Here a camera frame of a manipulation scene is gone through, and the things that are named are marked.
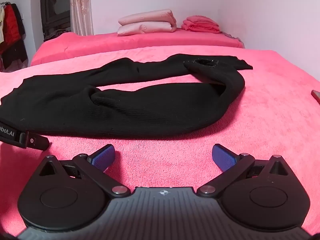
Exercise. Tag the dark window frame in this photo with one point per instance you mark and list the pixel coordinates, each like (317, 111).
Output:
(55, 5)

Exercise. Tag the folded coral blanket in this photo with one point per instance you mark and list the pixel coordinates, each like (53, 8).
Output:
(200, 25)

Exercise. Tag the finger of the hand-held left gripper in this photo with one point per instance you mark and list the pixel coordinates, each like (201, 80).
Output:
(37, 141)

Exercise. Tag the brown flat object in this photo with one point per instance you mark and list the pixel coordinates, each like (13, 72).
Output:
(316, 96)

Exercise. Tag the pink patterned curtain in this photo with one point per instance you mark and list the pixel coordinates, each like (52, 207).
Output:
(81, 7)

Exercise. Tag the large pink bed blanket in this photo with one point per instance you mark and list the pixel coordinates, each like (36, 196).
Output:
(275, 130)

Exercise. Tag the black pants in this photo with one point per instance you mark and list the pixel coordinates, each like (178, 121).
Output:
(75, 105)

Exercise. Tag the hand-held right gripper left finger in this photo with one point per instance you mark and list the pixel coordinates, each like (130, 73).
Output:
(103, 156)

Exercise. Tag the dark cloth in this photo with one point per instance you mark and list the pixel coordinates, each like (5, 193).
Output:
(56, 34)

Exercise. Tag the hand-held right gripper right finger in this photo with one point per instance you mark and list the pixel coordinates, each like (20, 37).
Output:
(222, 156)

